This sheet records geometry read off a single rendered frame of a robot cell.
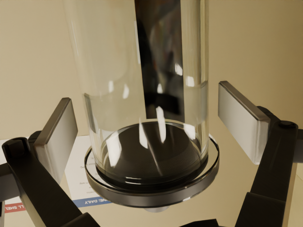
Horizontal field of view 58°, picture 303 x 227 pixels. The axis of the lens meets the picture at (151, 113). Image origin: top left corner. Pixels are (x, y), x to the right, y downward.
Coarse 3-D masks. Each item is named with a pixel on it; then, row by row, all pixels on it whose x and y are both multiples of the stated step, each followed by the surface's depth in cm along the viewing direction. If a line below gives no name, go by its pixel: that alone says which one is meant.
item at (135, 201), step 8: (216, 168) 20; (208, 176) 19; (200, 184) 18; (208, 184) 19; (104, 192) 19; (112, 192) 18; (176, 192) 18; (184, 192) 18; (192, 192) 18; (112, 200) 18; (120, 200) 18; (128, 200) 18; (136, 200) 18; (144, 200) 18; (152, 200) 18; (160, 200) 18; (168, 200) 18; (176, 200) 18
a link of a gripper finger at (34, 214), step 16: (16, 144) 14; (16, 160) 13; (32, 160) 13; (16, 176) 12; (32, 176) 12; (48, 176) 12; (32, 192) 11; (48, 192) 11; (64, 192) 11; (32, 208) 11; (48, 208) 10; (64, 208) 10; (48, 224) 9; (64, 224) 9; (80, 224) 9; (96, 224) 9
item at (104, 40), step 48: (96, 0) 14; (144, 0) 14; (192, 0) 15; (96, 48) 15; (144, 48) 14; (192, 48) 16; (96, 96) 16; (144, 96) 16; (192, 96) 17; (96, 144) 19; (144, 144) 17; (192, 144) 18; (96, 192) 20; (144, 192) 17
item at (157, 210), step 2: (166, 206) 23; (168, 206) 24; (150, 208) 23; (152, 208) 23; (154, 208) 23; (156, 208) 23; (158, 208) 23; (160, 208) 23; (162, 208) 23; (164, 208) 23; (166, 208) 23; (146, 210) 24; (148, 210) 23; (150, 210) 23; (152, 210) 23; (154, 210) 23; (156, 210) 23; (158, 210) 23; (160, 210) 23; (162, 210) 23; (164, 210) 23; (152, 212) 23; (154, 212) 23; (156, 212) 23; (158, 212) 23
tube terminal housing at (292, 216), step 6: (300, 168) 55; (300, 174) 55; (300, 180) 56; (294, 186) 58; (300, 186) 56; (294, 192) 58; (300, 192) 56; (294, 198) 59; (300, 198) 57; (294, 204) 59; (300, 204) 57; (294, 210) 59; (300, 210) 57; (294, 216) 60; (300, 216) 57; (288, 222) 63; (294, 222) 60; (300, 222) 58
